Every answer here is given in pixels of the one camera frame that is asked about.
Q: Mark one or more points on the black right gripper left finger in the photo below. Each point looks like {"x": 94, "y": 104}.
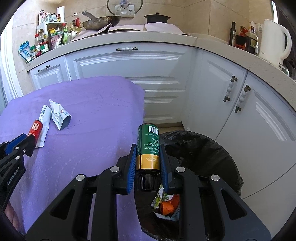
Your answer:
{"x": 86, "y": 207}

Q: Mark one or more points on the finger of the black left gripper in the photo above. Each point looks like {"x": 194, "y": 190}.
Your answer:
{"x": 13, "y": 143}
{"x": 26, "y": 147}

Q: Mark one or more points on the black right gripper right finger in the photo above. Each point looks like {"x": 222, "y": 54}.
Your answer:
{"x": 209, "y": 208}

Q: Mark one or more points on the red tube black cap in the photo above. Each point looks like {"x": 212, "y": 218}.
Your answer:
{"x": 36, "y": 129}

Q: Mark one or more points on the white blue lettered tube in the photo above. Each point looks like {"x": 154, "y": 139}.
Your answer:
{"x": 44, "y": 118}

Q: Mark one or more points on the white light blue tube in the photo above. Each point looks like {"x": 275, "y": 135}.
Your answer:
{"x": 59, "y": 115}

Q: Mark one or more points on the orange packet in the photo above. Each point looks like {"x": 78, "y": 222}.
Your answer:
{"x": 170, "y": 206}

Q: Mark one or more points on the green white sachet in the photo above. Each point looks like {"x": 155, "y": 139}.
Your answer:
{"x": 161, "y": 197}

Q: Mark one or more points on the green gold bottle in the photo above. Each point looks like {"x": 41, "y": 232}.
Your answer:
{"x": 148, "y": 160}

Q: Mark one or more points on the black trash bin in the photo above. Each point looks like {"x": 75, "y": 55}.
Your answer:
{"x": 200, "y": 154}

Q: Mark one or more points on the person's hand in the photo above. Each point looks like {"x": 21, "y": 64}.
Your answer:
{"x": 12, "y": 216}

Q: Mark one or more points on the purple tablecloth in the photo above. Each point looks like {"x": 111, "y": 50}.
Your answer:
{"x": 105, "y": 115}

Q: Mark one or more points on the blue white snack bag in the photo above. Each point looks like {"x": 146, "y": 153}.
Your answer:
{"x": 25, "y": 51}

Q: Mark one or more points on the white spice rack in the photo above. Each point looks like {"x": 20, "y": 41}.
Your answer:
{"x": 53, "y": 28}

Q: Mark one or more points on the oil bottle red cap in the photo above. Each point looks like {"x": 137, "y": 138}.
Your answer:
{"x": 75, "y": 25}

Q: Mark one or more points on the metal wok pan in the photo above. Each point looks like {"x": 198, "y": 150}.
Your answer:
{"x": 95, "y": 24}

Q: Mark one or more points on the glass pot lid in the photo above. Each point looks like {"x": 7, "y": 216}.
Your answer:
{"x": 124, "y": 9}

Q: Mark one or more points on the white electric kettle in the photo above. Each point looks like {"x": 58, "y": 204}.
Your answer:
{"x": 276, "y": 43}

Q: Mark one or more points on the black cast iron pot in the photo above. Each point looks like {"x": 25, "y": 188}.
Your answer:
{"x": 157, "y": 17}

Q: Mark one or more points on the dark glass bottle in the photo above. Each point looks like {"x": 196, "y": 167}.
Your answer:
{"x": 232, "y": 38}

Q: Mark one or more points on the red labelled bottle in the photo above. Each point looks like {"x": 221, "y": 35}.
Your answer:
{"x": 241, "y": 38}

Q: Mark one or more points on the dark soy sauce bottle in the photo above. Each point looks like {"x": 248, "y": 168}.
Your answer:
{"x": 251, "y": 39}

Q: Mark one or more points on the left cabinet handle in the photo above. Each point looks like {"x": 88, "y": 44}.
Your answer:
{"x": 45, "y": 68}

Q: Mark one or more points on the cabinet door handle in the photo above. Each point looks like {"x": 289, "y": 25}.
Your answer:
{"x": 229, "y": 88}
{"x": 242, "y": 98}

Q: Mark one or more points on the drawer handle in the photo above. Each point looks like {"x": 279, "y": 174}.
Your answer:
{"x": 126, "y": 49}

